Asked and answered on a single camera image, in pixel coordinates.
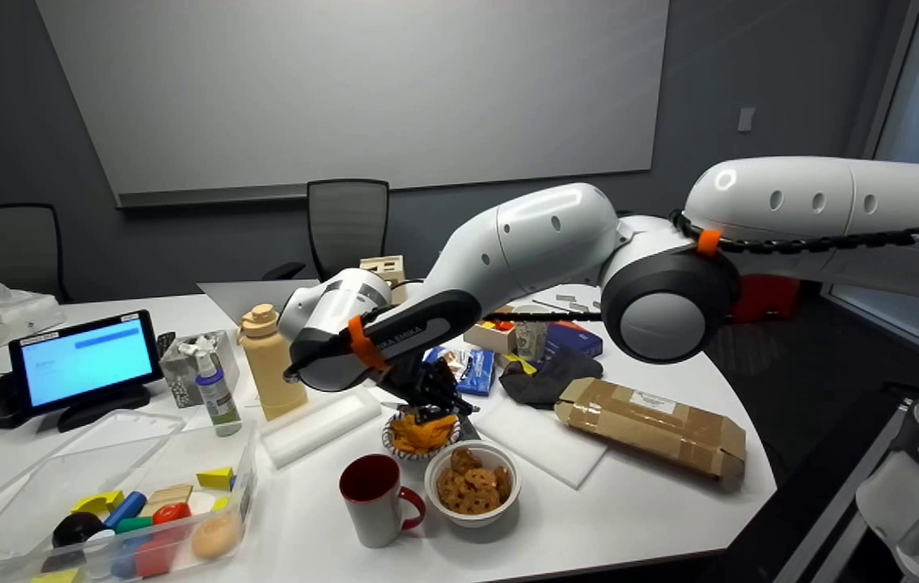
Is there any beige toy egg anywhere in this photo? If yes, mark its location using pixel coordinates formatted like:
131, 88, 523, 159
189, 512, 241, 561

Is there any whiteboard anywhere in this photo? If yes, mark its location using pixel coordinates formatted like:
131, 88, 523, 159
34, 0, 671, 207

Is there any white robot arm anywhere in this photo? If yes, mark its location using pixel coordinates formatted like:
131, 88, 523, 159
282, 155, 919, 583

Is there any long cardboard box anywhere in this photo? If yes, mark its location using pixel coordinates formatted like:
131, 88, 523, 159
554, 378, 748, 486

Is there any white bowl with snacks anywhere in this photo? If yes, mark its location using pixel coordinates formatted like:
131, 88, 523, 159
422, 439, 522, 529

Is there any white paper sheet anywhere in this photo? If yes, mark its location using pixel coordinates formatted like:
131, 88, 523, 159
507, 282, 600, 318

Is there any clear bin lid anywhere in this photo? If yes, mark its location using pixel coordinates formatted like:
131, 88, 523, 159
0, 412, 183, 548

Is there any grey office chair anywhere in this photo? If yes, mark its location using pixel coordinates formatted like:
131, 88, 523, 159
305, 177, 391, 279
0, 204, 65, 297

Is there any small patterned snack bowl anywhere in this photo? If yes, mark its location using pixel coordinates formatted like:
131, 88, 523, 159
383, 412, 458, 460

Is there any blue book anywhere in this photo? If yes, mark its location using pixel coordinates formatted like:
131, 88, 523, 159
542, 322, 600, 355

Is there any small cardboard fruit box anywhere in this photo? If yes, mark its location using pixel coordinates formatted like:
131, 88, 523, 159
461, 322, 515, 352

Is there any blue snack packet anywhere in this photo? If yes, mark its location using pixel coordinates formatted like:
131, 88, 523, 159
445, 350, 496, 396

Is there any red trash bin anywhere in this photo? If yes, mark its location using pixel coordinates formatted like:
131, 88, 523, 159
731, 275, 800, 322

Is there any left grey office chair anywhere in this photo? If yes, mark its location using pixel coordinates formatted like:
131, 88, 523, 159
0, 204, 65, 297

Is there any silver laptop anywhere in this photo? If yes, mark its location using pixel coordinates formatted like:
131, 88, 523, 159
201, 279, 311, 323

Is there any white foam sheet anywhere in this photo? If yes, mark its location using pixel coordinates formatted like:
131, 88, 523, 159
472, 405, 608, 488

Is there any beige bottle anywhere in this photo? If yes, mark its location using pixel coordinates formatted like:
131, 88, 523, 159
239, 304, 307, 422

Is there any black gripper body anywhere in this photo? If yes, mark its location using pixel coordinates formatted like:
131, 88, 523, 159
377, 352, 458, 405

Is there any red and white mug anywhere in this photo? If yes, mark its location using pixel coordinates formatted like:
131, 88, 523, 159
335, 453, 427, 548

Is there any red toy block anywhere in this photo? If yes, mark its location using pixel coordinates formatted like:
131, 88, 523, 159
153, 503, 189, 523

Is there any grey carton box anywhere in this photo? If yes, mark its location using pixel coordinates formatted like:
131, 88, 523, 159
159, 331, 239, 408

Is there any dark grey cloth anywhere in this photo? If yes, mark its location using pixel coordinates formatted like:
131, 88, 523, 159
500, 350, 600, 408

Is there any blue toy cylinder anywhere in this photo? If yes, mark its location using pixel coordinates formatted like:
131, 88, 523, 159
102, 488, 144, 529

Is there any yellow toy block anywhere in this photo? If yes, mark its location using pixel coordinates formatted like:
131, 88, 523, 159
195, 467, 235, 492

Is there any black toy ball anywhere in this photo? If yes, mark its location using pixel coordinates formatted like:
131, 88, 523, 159
51, 512, 102, 548

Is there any small spray bottle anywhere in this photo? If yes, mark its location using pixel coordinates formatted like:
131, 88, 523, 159
195, 352, 241, 437

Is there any black tablet with stand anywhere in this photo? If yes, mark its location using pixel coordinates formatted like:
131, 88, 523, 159
8, 312, 159, 432

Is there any white foam block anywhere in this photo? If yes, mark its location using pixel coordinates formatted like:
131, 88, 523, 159
262, 387, 383, 468

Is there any wooden shape sorter cube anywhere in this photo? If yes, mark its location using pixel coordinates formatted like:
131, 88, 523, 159
362, 257, 408, 304

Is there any paper cup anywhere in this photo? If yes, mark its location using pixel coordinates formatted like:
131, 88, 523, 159
515, 323, 547, 358

